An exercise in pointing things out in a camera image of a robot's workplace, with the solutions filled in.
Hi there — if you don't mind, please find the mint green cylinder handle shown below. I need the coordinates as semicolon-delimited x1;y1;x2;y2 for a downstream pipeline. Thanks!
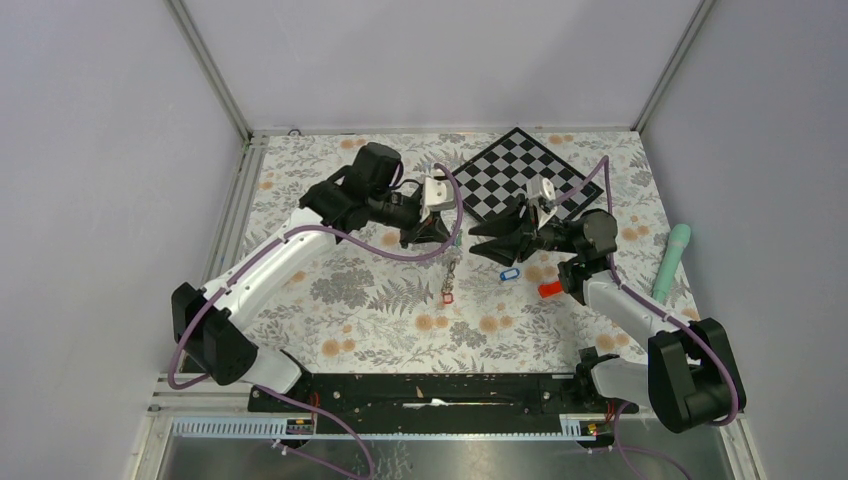
652;224;692;303

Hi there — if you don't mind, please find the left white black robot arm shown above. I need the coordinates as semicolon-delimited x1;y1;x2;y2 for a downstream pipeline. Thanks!
167;142;463;411

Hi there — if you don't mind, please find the large grey metal keyring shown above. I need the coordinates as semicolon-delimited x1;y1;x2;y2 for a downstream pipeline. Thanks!
441;233;462;295

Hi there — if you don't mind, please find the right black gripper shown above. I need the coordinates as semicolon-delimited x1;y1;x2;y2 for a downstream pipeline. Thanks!
469;193;581;269

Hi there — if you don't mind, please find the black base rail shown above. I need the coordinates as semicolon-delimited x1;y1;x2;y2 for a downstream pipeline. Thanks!
247;373;609;433

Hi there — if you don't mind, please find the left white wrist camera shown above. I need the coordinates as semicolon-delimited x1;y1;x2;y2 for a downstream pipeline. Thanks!
421;177;456;217

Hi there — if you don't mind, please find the blue key tag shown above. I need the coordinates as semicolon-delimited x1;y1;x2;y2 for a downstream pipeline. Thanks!
499;268;520;281

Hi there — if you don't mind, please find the white slotted cable duct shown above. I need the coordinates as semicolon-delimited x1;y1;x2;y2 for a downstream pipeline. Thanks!
172;415;596;442

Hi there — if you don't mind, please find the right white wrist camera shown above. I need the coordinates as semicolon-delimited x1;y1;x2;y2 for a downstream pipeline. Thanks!
526;175;558;229

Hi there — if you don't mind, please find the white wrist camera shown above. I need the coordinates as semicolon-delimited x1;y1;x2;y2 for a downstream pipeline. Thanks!
421;177;456;217
526;175;558;229

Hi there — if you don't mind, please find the floral table mat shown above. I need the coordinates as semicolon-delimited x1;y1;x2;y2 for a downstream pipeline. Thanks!
241;131;671;373

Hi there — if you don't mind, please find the black white checkerboard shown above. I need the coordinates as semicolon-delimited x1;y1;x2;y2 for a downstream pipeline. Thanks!
453;127;585;221

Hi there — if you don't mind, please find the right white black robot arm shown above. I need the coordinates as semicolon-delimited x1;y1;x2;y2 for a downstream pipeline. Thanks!
469;197;746;433

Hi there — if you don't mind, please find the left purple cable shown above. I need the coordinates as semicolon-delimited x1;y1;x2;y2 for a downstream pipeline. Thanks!
166;162;466;480

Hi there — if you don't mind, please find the red plastic block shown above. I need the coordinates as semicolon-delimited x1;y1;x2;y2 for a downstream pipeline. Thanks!
537;281;564;298

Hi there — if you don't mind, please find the purple cable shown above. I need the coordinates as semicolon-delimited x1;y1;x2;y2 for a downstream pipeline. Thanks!
166;162;466;480
549;156;741;480

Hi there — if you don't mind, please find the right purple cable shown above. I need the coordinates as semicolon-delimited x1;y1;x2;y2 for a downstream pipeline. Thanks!
549;156;741;480

